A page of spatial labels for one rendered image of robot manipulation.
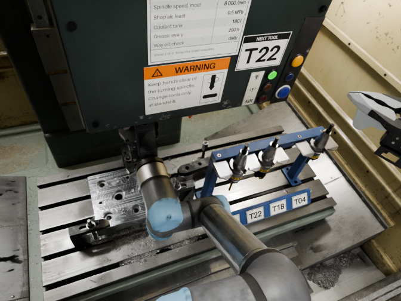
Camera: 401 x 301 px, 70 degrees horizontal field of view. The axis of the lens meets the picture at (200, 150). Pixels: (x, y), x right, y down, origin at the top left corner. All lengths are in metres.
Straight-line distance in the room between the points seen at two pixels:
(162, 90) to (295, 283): 0.37
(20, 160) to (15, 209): 0.35
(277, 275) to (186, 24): 0.38
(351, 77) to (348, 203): 0.60
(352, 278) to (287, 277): 1.19
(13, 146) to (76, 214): 0.83
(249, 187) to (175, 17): 0.98
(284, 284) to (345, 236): 1.12
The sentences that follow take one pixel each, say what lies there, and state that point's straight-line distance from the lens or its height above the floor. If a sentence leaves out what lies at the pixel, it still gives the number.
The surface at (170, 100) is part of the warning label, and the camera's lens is 0.54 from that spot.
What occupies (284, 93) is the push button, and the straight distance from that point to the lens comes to 0.67.
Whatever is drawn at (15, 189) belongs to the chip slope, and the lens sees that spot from 1.69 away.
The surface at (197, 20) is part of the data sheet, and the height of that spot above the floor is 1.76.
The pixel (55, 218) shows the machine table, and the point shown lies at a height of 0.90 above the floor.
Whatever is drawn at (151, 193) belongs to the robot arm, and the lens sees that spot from 0.66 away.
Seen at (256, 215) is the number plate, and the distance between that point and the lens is 1.21.
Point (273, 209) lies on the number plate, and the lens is 1.25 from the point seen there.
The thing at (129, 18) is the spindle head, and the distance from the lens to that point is 0.44.
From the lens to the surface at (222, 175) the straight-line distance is 0.93.
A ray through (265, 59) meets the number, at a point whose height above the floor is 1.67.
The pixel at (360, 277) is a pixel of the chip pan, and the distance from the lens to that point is 1.64.
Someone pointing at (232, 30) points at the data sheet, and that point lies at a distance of 0.50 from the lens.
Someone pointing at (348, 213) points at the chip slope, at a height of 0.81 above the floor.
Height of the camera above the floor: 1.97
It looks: 51 degrees down
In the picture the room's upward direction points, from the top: 11 degrees clockwise
